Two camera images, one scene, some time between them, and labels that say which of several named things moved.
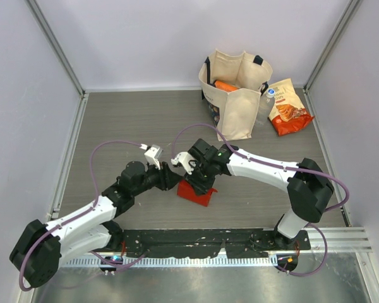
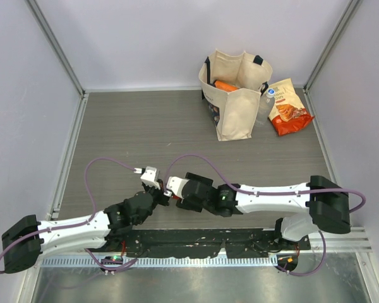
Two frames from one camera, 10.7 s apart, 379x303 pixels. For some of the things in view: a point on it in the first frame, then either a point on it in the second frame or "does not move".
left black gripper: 170,177 -> 164,197
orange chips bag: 288,113 does not move
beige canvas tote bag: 232,83 does not move
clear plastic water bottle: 266,106 does not move
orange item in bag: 222,86 does not move
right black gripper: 199,187 -> 186,204
